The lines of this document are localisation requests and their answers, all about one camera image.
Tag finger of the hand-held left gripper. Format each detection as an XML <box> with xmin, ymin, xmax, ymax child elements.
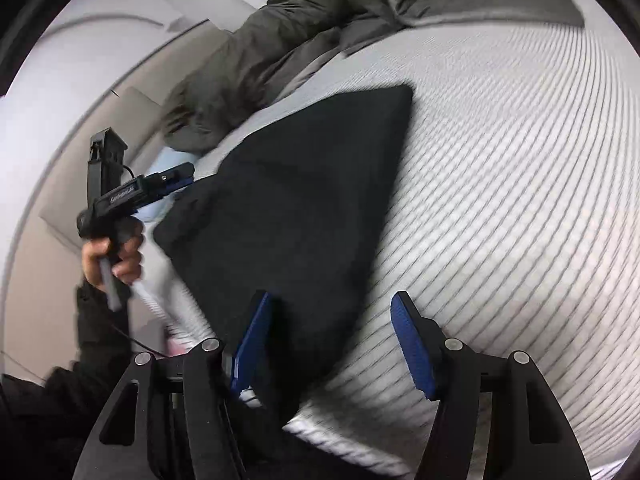
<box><xmin>144</xmin><ymin>162</ymin><xmax>197</xmax><ymax>197</ymax></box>

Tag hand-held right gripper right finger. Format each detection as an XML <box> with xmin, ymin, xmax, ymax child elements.
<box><xmin>390</xmin><ymin>290</ymin><xmax>593</xmax><ymax>480</ymax></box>

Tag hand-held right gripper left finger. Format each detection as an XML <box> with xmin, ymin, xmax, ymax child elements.
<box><xmin>74</xmin><ymin>290</ymin><xmax>277</xmax><ymax>480</ymax></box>

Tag black pants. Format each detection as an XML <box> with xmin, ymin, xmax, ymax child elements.
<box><xmin>151</xmin><ymin>83</ymin><xmax>416</xmax><ymax>433</ymax></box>

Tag person's left forearm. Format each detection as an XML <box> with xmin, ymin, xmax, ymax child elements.
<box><xmin>0</xmin><ymin>280</ymin><xmax>138</xmax><ymax>480</ymax></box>

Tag person's left hand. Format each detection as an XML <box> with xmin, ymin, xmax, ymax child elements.
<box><xmin>80</xmin><ymin>232</ymin><xmax>147</xmax><ymax>295</ymax></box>

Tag light blue pillow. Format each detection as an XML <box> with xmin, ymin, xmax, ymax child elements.
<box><xmin>134</xmin><ymin>147</ymin><xmax>202</xmax><ymax>225</ymax></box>

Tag white textured mattress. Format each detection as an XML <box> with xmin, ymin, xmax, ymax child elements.
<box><xmin>129</xmin><ymin>14</ymin><xmax>640</xmax><ymax>477</ymax></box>

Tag grey duvet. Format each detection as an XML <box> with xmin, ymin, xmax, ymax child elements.
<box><xmin>159</xmin><ymin>0</ymin><xmax>587</xmax><ymax>157</ymax></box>

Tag black cable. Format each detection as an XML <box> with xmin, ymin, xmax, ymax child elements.
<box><xmin>107</xmin><ymin>322</ymin><xmax>173</xmax><ymax>361</ymax></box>

